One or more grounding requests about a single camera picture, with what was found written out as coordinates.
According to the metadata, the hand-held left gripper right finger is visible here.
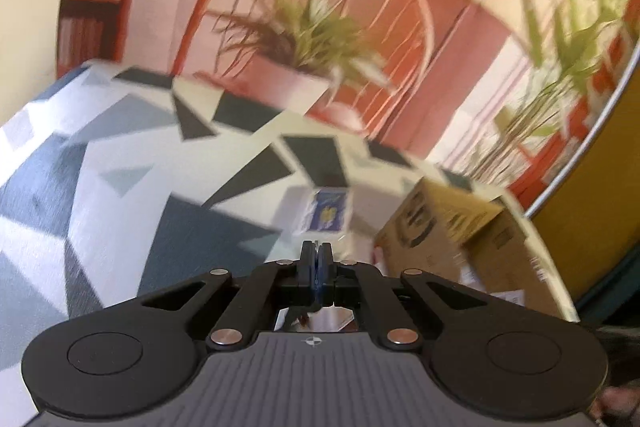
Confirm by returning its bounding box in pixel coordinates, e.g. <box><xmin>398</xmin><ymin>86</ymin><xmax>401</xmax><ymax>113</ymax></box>
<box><xmin>317</xmin><ymin>243</ymin><xmax>493</xmax><ymax>352</ymax></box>

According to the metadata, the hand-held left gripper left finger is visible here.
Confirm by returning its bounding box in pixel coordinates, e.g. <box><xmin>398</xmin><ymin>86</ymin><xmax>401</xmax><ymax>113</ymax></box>
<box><xmin>141</xmin><ymin>241</ymin><xmax>317</xmax><ymax>352</ymax></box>

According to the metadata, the brown cardboard box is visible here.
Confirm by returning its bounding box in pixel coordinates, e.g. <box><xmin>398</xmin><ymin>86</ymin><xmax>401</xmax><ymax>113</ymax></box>
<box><xmin>374</xmin><ymin>177</ymin><xmax>581</xmax><ymax>323</ymax></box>

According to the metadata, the small blue printed packet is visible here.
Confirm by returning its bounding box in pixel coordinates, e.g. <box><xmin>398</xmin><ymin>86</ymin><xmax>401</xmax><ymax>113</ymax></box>
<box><xmin>282</xmin><ymin>187</ymin><xmax>354</xmax><ymax>234</ymax></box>

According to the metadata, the geometric patterned tablecloth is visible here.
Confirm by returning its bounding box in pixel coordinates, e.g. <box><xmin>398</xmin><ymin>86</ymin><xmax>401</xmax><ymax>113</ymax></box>
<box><xmin>0</xmin><ymin>61</ymin><xmax>581</xmax><ymax>427</ymax></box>

